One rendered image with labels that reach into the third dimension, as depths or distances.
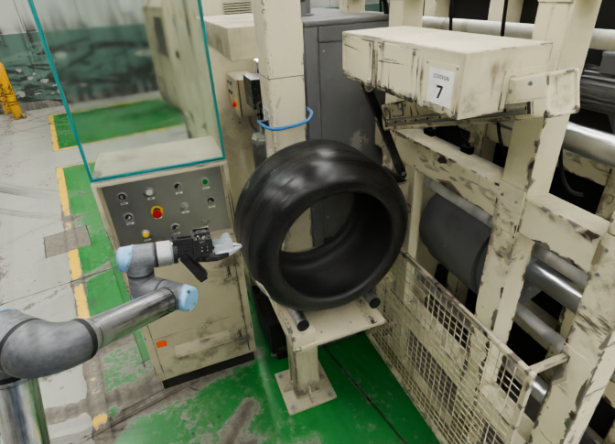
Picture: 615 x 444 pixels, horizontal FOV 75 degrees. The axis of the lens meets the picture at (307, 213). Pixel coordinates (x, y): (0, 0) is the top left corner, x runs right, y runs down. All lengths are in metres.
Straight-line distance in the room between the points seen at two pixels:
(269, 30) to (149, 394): 1.99
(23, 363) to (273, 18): 1.11
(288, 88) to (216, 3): 3.05
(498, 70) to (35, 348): 1.12
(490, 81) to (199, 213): 1.38
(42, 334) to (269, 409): 1.56
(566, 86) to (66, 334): 1.17
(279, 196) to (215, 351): 1.41
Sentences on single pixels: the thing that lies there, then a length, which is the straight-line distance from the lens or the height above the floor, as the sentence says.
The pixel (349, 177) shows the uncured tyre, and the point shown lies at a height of 1.42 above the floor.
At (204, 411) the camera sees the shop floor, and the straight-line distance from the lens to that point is 2.42.
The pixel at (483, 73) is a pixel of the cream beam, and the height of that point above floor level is 1.73.
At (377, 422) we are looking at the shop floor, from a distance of 2.30.
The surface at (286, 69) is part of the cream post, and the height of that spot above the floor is 1.68.
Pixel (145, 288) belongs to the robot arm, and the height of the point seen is 1.17.
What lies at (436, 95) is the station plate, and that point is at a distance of 1.03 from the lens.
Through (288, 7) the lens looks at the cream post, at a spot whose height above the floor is 1.86.
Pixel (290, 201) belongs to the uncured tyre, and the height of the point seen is 1.38.
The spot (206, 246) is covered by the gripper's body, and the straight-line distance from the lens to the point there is 1.27.
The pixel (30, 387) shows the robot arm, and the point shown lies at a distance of 1.14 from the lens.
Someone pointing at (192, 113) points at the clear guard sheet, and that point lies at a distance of 1.76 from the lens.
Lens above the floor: 1.92
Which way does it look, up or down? 29 degrees down
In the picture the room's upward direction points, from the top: 3 degrees counter-clockwise
